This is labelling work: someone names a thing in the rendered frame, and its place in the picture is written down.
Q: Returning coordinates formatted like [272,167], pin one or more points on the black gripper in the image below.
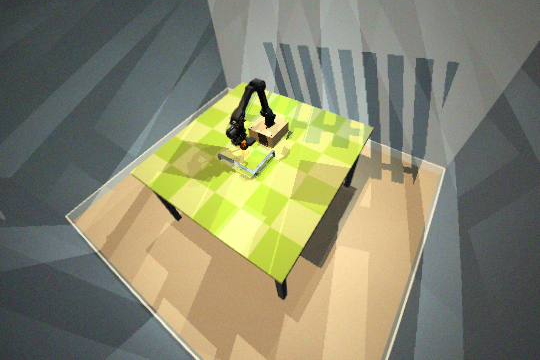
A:
[249,141]

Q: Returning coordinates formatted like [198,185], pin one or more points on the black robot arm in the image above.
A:
[238,114]

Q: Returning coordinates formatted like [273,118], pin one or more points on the clear l-shaped low wall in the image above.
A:
[254,176]

